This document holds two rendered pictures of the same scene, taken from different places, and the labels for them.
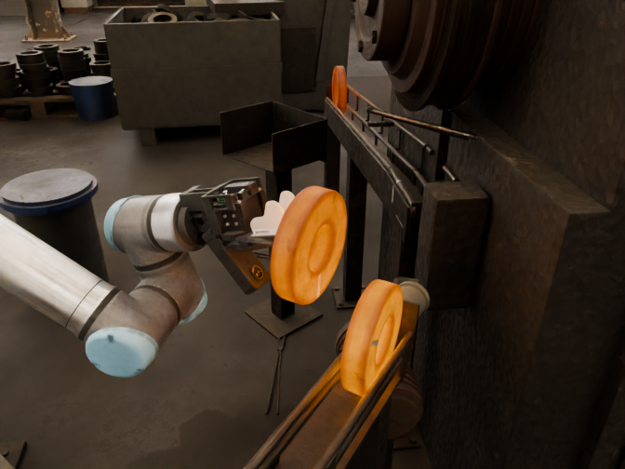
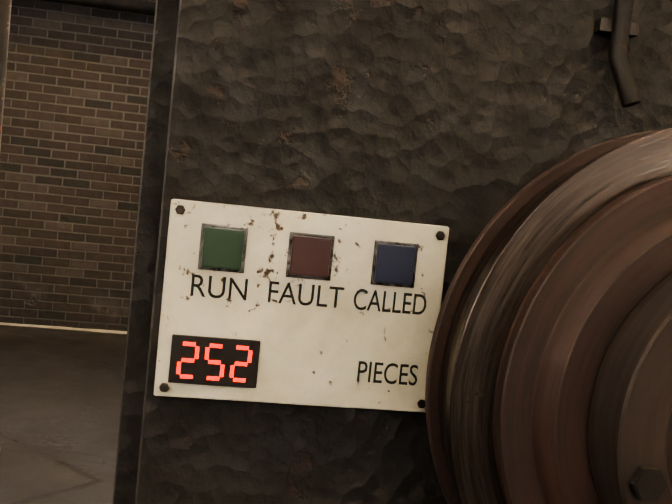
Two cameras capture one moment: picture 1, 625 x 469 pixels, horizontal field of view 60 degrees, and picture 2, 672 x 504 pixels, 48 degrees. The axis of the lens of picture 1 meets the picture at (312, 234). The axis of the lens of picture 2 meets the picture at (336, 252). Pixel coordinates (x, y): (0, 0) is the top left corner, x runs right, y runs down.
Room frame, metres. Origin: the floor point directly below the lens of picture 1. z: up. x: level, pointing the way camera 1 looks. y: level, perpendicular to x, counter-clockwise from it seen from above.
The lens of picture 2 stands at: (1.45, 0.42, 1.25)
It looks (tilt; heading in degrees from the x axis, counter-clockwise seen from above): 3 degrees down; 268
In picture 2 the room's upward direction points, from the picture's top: 6 degrees clockwise
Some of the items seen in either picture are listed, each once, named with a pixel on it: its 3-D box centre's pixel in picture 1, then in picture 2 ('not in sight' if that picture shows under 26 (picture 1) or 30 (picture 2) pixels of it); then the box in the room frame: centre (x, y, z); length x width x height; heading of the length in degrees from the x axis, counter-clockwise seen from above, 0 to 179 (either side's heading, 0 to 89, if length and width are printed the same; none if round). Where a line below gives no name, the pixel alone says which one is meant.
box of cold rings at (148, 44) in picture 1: (199, 67); not in sight; (3.75, 0.77, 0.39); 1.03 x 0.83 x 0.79; 100
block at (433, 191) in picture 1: (450, 247); not in sight; (0.86, -0.26, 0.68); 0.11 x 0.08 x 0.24; 96
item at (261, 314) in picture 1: (276, 222); not in sight; (1.56, 0.12, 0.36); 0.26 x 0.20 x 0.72; 41
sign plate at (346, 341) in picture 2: not in sight; (303, 308); (1.44, -0.29, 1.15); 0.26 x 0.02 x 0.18; 6
